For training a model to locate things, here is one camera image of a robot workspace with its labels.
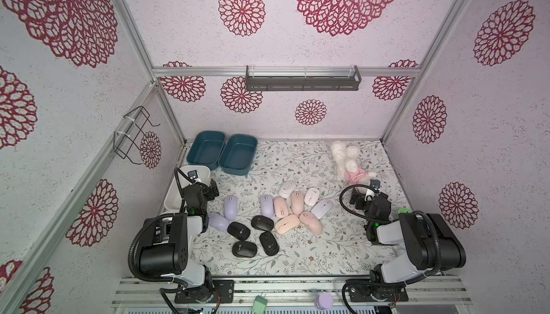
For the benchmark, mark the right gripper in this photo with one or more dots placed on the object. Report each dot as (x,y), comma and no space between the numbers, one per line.
(363,199)

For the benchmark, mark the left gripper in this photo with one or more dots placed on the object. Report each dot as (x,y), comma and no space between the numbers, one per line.
(210,194)

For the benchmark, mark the teal storage box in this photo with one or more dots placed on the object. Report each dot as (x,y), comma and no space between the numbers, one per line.
(206,149)
(238,154)

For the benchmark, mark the white mouse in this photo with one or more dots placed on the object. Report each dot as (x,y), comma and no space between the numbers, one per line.
(287,189)
(322,208)
(312,196)

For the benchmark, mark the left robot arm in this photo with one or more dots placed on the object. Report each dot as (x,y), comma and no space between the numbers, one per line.
(160,252)

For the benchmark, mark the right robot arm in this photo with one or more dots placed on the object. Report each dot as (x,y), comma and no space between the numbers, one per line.
(430,245)

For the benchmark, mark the green round toy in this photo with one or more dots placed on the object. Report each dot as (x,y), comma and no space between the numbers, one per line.
(404,210)

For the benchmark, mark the purple mouse lower left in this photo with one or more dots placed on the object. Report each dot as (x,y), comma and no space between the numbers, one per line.
(218,222)

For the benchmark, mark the purple mouse upright left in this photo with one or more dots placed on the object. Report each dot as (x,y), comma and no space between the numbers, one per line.
(231,207)

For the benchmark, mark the black mouse upper left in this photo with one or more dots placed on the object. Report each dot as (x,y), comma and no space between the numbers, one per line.
(239,231)

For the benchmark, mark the black mouse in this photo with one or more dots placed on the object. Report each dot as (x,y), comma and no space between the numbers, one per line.
(239,231)
(262,223)
(269,243)
(244,249)

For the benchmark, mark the white plush toy pink dress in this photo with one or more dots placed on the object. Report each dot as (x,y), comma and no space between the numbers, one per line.
(348,168)

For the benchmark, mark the pink mouse lower right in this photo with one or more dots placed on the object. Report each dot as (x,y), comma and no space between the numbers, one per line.
(311,222)

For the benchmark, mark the black mouse upper right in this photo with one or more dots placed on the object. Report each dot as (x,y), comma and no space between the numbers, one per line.
(262,223)

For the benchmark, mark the purple mouse centre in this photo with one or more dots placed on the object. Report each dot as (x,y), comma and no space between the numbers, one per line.
(267,206)

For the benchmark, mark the black mouse lower left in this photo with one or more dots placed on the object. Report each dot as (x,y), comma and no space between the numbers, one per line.
(244,249)

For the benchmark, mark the black mouse lower right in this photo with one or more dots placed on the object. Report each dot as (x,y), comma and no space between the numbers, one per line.
(269,243)

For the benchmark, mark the pink mouse lower left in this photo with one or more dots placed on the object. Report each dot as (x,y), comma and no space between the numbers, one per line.
(286,224)

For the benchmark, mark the purple round cap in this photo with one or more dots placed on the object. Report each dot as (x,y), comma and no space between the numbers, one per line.
(324,301)

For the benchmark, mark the green connector block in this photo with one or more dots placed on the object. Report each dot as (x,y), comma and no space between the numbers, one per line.
(259,305)

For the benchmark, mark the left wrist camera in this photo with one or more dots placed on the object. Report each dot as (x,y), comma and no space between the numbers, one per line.
(193,176)

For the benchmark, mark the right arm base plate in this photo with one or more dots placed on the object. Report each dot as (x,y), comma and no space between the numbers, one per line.
(359,291)

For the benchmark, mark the black wire wall rack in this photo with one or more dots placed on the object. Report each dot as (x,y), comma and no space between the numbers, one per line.
(138,143)

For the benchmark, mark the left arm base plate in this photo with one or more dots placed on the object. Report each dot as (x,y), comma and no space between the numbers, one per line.
(220,290)

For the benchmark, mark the dark wall shelf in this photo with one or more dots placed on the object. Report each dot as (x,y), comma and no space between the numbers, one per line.
(349,82)

